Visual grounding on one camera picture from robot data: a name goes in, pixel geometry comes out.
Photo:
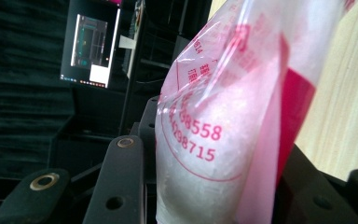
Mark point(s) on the dark curtain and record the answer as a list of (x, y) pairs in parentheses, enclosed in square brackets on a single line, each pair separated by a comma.
[(18, 93)]

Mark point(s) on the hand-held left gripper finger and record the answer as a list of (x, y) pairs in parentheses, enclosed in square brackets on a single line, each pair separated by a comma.
[(149, 130)]

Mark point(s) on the black metal rack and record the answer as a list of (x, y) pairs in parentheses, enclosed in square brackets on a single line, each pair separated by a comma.
[(155, 56)]

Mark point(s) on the clear pink-printed plastic bag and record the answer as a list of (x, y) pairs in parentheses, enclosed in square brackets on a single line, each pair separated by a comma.
[(223, 133)]

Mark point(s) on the computer monitor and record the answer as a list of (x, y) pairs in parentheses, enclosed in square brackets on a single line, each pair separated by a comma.
[(90, 46)]

